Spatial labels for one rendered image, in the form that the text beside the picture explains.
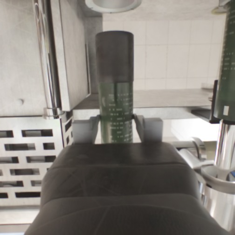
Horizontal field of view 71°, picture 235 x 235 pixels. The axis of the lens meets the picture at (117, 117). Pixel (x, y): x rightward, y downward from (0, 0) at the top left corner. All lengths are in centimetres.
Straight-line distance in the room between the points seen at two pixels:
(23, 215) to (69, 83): 20
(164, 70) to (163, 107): 145
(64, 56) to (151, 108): 14
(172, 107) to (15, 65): 21
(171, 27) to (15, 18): 159
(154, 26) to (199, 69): 59
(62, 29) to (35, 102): 9
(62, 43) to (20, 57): 6
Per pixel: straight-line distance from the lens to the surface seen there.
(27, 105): 24
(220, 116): 18
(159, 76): 169
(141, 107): 25
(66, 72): 20
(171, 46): 173
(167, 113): 26
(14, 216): 31
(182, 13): 47
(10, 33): 24
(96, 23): 45
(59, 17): 21
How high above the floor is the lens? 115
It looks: 15 degrees up
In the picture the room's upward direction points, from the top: 179 degrees clockwise
